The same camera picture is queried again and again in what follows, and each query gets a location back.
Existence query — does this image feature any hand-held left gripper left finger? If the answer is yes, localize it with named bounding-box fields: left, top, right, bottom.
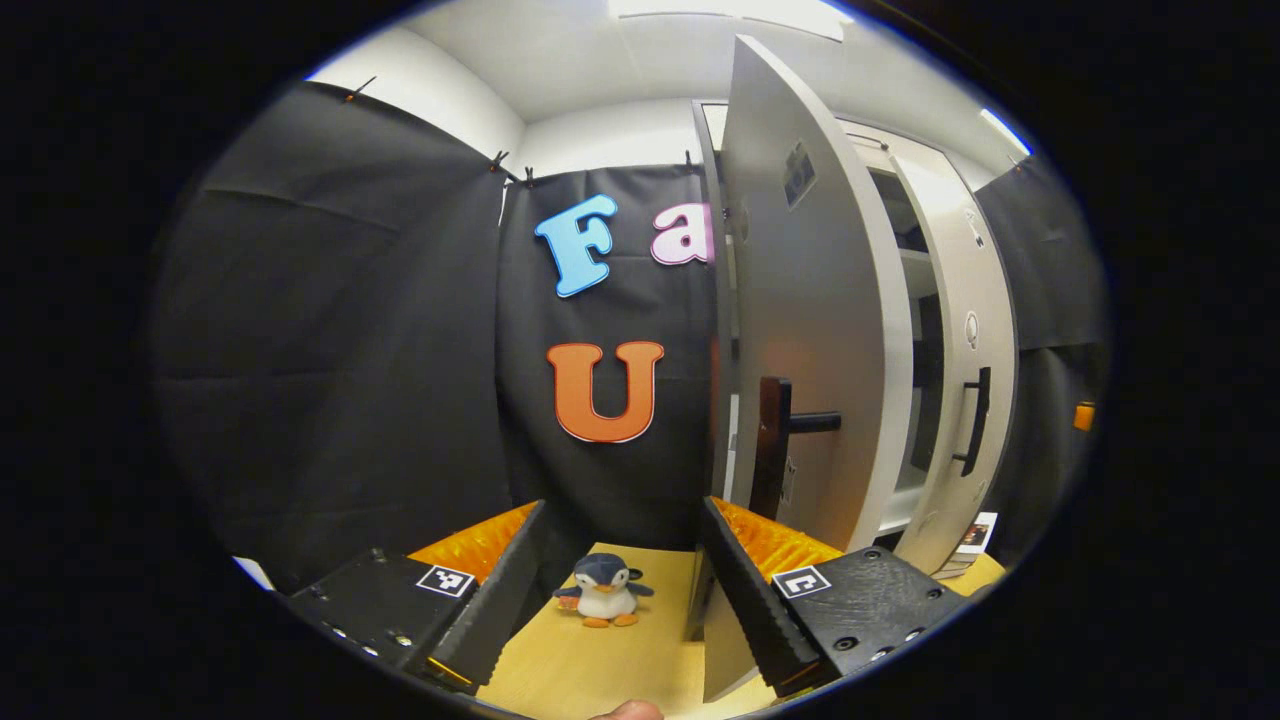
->
left=285, top=500, right=548, bottom=693

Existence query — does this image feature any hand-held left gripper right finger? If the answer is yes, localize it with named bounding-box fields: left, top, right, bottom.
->
left=700, top=497, right=971, bottom=698

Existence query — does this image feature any white cabinet door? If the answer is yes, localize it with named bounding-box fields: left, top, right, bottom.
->
left=888, top=150, right=1019, bottom=576
left=690, top=35, right=916, bottom=703

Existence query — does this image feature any white and grey cabinet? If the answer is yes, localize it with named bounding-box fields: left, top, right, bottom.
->
left=692, top=100, right=1001, bottom=541

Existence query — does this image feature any penguin plush toy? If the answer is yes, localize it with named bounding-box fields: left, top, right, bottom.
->
left=553, top=553, right=656, bottom=629

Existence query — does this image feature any black backdrop cloth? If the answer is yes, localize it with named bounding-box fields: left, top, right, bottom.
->
left=150, top=80, right=721, bottom=591
left=975, top=155, right=1109, bottom=561

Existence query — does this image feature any white picture-cover book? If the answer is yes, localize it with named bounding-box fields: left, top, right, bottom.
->
left=955, top=512, right=999, bottom=556

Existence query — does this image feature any large ceiling light panel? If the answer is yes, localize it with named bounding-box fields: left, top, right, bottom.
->
left=610, top=0, right=853, bottom=41

